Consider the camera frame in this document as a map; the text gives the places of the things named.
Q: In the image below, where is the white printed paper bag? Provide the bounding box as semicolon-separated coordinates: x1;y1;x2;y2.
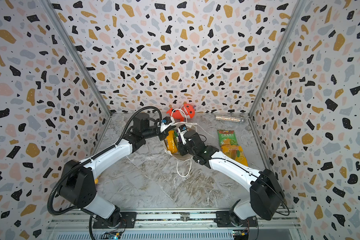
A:
162;109;198;178

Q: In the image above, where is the green snack packet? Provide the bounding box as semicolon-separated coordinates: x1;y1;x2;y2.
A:
217;130;238;147

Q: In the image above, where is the yellow chips packet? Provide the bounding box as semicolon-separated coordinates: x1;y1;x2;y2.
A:
222;145;248;166

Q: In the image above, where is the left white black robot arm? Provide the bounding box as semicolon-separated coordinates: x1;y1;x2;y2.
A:
48;112;175;228

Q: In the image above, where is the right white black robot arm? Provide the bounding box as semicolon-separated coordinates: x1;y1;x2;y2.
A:
179;130;285;223

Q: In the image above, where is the yellow snack bar packet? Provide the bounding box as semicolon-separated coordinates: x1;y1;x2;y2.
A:
165;130;178;154

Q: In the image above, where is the red shark plush toy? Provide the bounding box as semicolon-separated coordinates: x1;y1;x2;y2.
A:
167;104;196;122

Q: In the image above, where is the clear glitter plastic bottle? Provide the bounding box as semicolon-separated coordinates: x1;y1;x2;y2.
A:
215;115;246;124

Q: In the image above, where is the green circuit board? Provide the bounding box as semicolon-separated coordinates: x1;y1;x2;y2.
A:
103;232;123;240

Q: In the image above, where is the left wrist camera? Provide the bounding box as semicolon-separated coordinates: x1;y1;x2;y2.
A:
160;117;174;133

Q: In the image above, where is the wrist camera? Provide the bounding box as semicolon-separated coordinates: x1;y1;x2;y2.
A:
178;124;188;145
160;117;174;133

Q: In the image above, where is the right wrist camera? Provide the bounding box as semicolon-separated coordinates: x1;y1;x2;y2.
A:
178;124;188;145

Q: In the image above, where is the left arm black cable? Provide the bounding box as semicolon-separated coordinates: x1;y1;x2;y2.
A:
47;105;163;216

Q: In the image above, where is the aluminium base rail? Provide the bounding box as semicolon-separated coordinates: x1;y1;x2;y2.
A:
44;209;305;240

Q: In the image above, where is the right corner aluminium post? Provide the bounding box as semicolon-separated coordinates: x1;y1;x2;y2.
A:
249;0;306;120

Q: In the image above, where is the corner aluminium post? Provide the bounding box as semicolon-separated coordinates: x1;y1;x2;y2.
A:
249;0;306;120
37;0;112;118

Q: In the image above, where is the left corner aluminium post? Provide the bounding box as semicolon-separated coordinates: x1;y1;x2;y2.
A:
37;0;112;118

